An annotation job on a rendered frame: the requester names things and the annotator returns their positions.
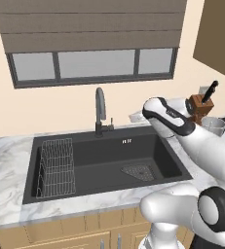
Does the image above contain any clear grey jug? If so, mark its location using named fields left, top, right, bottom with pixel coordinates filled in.
left=200, top=116, right=225, bottom=137

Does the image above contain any black knife handle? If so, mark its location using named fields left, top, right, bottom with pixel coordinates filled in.
left=203, top=80, right=220, bottom=105

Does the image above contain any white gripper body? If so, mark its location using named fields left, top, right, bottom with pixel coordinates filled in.
left=128, top=110, right=151, bottom=125

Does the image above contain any grey wall socket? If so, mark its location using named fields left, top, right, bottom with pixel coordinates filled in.
left=198, top=85, right=211, bottom=97

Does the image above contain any brown window blind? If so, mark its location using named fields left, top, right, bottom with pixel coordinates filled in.
left=0, top=0, right=189, bottom=54

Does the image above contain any light wood false drawer front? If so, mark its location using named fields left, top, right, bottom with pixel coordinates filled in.
left=25, top=215, right=87, bottom=245

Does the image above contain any wire dish rack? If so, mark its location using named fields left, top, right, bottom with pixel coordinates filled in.
left=35, top=137, right=77, bottom=199

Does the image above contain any brown wall cupboard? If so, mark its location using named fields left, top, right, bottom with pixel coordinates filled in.
left=193, top=0, right=225, bottom=83

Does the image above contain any dark grey sink basin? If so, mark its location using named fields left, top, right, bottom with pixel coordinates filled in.
left=21, top=125, right=194, bottom=205

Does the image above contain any brown knife block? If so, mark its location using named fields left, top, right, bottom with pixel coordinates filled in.
left=187, top=93, right=215, bottom=126

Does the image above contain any dark grey sink faucet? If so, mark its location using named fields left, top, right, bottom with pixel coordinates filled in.
left=94, top=87, right=116, bottom=138

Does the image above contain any dark framed window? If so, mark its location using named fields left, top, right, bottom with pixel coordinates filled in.
left=6, top=47, right=180, bottom=89

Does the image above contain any light wood cupboard door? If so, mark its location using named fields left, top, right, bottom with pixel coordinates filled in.
left=110, top=226, right=155, bottom=249
left=11, top=231, right=112, bottom=249

